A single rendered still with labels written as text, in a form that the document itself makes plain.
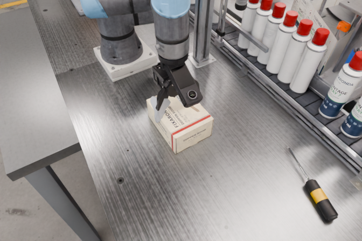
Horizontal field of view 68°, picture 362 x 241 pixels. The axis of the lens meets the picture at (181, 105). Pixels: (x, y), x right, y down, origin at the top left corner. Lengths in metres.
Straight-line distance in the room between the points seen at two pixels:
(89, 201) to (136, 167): 0.95
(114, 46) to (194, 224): 0.60
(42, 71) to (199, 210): 0.74
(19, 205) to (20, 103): 0.91
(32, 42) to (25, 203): 0.93
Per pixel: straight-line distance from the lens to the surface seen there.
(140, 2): 0.64
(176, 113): 0.73
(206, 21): 0.94
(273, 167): 0.77
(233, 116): 0.84
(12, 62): 1.20
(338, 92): 0.79
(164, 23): 0.56
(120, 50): 0.94
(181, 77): 0.62
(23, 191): 1.84
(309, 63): 0.82
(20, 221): 1.76
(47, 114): 0.93
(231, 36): 1.08
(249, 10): 0.94
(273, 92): 0.91
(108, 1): 0.64
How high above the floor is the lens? 1.46
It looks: 48 degrees down
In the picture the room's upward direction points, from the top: straight up
